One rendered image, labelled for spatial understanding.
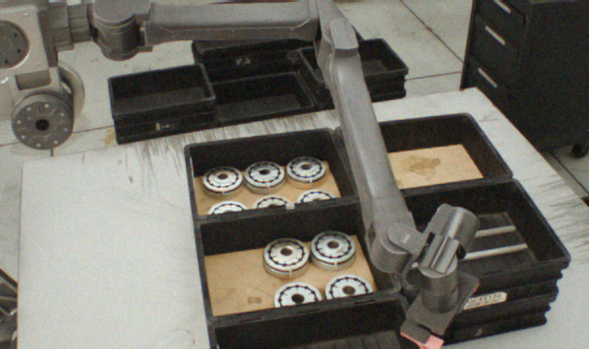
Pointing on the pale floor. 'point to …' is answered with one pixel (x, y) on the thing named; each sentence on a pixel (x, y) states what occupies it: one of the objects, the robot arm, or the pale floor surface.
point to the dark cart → (541, 68)
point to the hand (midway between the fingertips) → (441, 326)
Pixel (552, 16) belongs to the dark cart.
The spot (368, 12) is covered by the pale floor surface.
